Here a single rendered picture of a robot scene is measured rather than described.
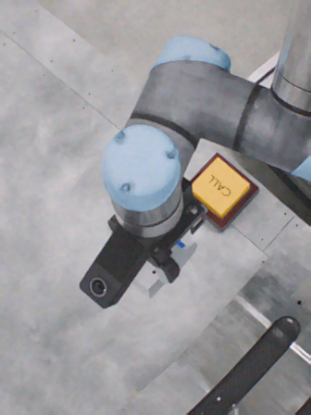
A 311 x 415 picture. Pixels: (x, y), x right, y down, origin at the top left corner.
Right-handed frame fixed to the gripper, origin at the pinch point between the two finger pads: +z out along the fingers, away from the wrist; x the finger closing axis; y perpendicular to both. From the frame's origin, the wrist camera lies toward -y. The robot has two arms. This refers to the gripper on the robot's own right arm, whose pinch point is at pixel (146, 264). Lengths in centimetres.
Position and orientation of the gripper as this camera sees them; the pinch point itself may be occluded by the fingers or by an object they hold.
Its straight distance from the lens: 150.1
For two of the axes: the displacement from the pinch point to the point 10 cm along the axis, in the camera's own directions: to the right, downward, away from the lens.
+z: 0.6, 2.9, 9.6
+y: 6.7, -7.2, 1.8
